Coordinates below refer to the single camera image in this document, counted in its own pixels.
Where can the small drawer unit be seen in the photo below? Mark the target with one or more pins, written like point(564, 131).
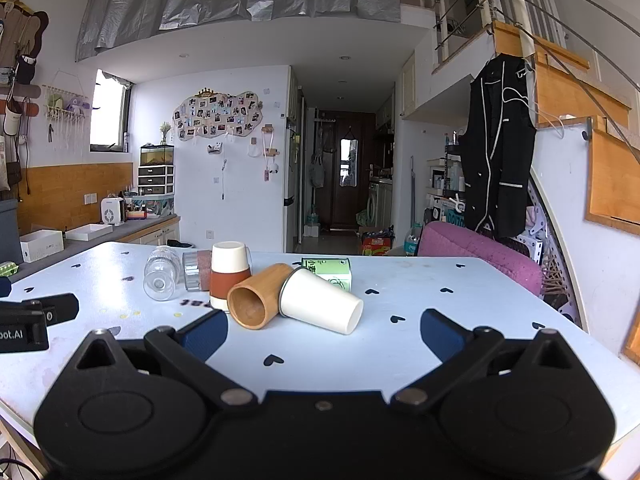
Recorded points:
point(156, 180)

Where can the flat white box lid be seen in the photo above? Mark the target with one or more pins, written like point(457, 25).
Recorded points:
point(89, 231)

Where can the red cardboard box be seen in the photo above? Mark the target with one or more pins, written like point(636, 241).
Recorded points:
point(376, 245)

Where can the storage rack with bottles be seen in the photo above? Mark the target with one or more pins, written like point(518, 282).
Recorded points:
point(445, 180)

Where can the clear glass cup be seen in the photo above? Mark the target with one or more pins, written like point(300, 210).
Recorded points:
point(161, 272)

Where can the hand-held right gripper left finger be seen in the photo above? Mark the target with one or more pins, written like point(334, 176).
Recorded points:
point(202, 337)

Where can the hanging bags on wall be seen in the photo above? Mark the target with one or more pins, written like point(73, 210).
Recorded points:
point(17, 85)

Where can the white paper cup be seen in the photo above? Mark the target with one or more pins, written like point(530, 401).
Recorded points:
point(320, 300)

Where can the white cardboard box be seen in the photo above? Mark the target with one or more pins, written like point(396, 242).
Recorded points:
point(42, 245)

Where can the grey storage box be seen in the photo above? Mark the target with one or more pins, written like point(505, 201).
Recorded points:
point(8, 232)

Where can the metal stair railing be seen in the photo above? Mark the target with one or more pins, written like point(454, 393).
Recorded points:
point(530, 5)

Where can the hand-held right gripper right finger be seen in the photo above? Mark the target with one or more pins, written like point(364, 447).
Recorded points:
point(442, 336)

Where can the ribbed glass jar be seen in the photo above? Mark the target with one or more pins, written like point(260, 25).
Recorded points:
point(196, 270)

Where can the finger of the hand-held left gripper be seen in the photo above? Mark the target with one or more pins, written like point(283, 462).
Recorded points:
point(57, 307)

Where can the wooden cup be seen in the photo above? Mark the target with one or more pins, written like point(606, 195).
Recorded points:
point(255, 300)

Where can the white and brown ceramic cup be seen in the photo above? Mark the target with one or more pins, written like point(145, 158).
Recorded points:
point(229, 270)

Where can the purple chair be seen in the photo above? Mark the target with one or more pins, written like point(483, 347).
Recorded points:
point(475, 247)

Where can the wooden staircase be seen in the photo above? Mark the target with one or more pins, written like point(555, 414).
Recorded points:
point(580, 95)

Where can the white countertop appliance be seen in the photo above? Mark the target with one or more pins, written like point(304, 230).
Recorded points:
point(112, 211)

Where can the grey hanging tote bag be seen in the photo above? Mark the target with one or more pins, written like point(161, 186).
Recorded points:
point(317, 172)

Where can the window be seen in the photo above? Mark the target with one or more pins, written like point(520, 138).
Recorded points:
point(109, 112)

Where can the clear plastic bottle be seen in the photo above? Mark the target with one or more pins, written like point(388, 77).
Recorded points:
point(412, 242)

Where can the washing machine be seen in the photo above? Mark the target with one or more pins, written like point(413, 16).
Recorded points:
point(377, 205)

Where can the cloud-shaped photo board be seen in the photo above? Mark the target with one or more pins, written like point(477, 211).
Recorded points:
point(217, 115)

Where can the door mirror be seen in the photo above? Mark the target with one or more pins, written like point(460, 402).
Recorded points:
point(349, 162)

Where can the fish tank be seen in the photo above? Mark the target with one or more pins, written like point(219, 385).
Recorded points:
point(157, 155)

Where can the counter cabinet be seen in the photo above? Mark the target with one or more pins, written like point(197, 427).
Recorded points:
point(150, 232)

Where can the green and white carton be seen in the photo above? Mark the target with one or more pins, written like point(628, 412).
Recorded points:
point(332, 271)

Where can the white hanging wall organizer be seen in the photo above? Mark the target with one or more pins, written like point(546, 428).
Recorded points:
point(65, 110)

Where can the black coat with white trim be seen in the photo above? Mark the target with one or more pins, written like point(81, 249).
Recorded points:
point(497, 160)

